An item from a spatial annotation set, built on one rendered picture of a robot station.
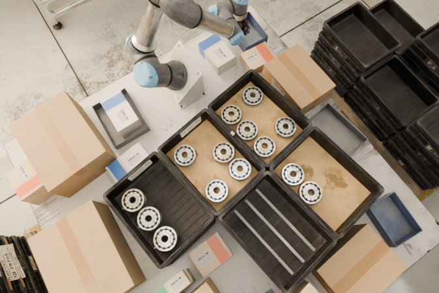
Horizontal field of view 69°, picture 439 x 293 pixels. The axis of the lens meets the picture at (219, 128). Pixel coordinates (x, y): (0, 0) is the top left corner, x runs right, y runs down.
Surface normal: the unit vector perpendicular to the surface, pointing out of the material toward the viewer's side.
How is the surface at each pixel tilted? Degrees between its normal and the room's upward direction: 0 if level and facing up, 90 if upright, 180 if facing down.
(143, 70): 46
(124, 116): 0
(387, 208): 0
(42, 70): 0
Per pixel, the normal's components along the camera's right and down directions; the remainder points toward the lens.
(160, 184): -0.03, -0.33
